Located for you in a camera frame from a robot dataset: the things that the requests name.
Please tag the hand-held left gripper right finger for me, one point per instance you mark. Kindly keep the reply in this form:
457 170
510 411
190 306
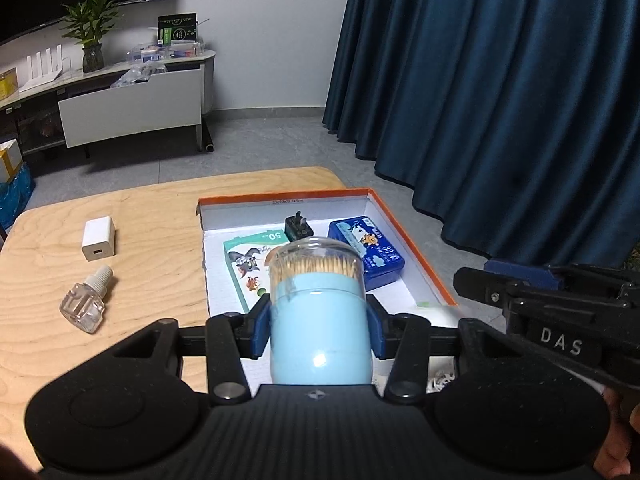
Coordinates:
377 327

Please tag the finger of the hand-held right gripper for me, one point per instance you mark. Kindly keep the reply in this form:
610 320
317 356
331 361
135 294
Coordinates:
520 274
490 287

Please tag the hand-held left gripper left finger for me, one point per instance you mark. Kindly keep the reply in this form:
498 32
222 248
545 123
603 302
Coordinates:
260 327

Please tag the light blue toothpick holder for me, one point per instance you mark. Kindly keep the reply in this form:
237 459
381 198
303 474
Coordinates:
320 320

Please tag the orange-edged cardboard box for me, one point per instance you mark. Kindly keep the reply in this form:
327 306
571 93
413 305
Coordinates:
240 217

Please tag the person's right hand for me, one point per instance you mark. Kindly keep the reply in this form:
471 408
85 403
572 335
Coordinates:
622 440

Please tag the green bandage box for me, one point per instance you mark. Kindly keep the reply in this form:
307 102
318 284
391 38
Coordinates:
245 270

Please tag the blue cartoon tin box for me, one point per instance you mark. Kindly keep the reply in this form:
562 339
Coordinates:
370 250

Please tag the black charger plug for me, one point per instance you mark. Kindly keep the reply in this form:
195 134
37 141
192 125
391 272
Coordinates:
298 229

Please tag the dark blue curtain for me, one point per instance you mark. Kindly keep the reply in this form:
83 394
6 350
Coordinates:
490 110

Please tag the clear glass liquid bottle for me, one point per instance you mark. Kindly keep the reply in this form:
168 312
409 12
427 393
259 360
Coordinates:
82 307

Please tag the white charger cube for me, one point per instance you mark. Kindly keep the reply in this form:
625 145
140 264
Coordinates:
98 237

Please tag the black tube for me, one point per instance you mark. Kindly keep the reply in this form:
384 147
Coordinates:
209 142

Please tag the white television cabinet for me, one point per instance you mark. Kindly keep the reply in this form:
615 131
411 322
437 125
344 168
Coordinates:
130 107

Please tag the blue plastic bag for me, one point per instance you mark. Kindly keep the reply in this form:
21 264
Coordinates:
14 200

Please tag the clear crumpled plastic bag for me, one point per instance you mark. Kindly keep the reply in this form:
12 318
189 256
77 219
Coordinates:
137 75

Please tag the clear plastic storage boxes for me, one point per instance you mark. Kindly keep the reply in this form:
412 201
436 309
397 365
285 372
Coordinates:
170 51

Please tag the white yellow cardboard box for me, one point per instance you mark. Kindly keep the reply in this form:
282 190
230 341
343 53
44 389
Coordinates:
9 160

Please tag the black green box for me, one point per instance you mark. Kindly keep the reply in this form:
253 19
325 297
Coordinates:
177 29

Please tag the dark glass vase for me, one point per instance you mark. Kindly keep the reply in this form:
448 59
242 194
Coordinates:
93 59

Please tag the white antenna router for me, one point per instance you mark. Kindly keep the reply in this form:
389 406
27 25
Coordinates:
42 77

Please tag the green houseplant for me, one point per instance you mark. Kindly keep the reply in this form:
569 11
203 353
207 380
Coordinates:
90 17

